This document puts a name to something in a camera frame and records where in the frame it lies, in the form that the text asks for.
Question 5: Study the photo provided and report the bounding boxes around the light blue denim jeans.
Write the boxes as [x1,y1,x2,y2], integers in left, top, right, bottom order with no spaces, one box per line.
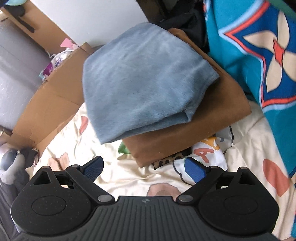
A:
[82,23,219,144]

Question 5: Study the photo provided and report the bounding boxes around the cream bear print bedsheet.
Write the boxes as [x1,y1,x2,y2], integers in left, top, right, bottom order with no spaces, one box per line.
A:
[34,102,295,240]

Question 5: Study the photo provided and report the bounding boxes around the black garment pile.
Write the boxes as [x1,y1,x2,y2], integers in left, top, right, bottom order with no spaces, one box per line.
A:
[14,148,38,193]

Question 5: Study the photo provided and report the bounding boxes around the grey plush toy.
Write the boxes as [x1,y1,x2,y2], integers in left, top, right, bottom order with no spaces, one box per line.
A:
[1,150,25,185]

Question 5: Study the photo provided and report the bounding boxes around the flattened brown cardboard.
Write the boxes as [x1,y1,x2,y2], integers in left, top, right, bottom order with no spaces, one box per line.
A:
[6,43,94,154]

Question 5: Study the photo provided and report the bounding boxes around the dark grey duvet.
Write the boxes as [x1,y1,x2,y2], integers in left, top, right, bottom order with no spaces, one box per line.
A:
[1,181,19,240]

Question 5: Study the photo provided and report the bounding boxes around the purple white packaging bag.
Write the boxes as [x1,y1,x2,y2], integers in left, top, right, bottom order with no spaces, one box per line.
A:
[39,38,79,82]

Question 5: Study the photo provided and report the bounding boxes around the tall brown cardboard box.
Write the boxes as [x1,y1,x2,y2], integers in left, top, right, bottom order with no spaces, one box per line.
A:
[1,1,69,54]

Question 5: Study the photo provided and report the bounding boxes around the colourful patterned teal garment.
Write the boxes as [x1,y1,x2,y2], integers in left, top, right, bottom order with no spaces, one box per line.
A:
[203,0,296,237]

